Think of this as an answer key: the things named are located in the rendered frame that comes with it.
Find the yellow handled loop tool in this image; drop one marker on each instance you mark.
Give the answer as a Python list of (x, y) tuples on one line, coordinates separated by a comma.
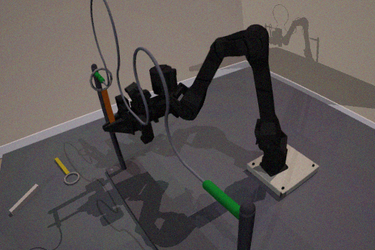
[(66, 171)]

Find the grey loop with orange handle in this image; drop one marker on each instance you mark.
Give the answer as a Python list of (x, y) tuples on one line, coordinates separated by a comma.
[(104, 93)]

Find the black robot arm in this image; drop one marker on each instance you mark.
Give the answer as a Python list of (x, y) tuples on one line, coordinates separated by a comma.
[(253, 43)]

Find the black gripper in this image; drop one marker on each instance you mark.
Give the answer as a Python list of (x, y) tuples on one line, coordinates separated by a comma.
[(126, 122)]

